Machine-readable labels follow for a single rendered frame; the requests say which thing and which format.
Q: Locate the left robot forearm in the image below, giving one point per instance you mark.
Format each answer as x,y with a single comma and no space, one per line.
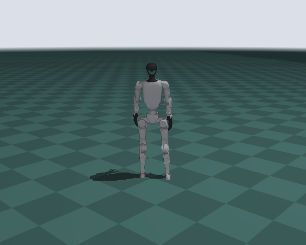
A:
136,106

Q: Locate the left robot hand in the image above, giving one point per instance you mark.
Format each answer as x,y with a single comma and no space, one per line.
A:
135,119

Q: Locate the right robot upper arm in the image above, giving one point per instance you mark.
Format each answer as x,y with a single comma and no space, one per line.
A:
166,89

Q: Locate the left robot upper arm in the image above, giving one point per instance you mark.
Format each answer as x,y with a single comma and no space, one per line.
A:
138,90

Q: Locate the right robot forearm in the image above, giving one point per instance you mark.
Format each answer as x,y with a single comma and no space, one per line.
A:
168,108

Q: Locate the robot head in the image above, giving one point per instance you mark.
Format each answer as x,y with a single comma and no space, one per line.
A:
151,67

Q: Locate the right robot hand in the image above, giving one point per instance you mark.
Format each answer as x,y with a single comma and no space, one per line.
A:
170,122

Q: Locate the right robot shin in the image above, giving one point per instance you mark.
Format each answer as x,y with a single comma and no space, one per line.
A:
166,160

